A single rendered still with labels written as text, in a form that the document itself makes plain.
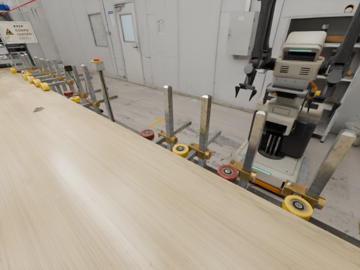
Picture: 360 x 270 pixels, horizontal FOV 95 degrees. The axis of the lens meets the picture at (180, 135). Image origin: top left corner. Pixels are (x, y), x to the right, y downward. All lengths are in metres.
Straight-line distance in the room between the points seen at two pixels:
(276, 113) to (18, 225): 1.62
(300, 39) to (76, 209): 1.49
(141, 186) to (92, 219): 0.18
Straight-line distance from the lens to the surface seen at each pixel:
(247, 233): 0.58
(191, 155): 0.91
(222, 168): 0.73
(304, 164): 1.02
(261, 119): 0.71
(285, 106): 1.56
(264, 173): 1.82
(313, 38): 1.44
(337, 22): 3.27
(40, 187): 0.85
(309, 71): 1.48
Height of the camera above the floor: 1.39
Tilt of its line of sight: 32 degrees down
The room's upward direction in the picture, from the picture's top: 1 degrees counter-clockwise
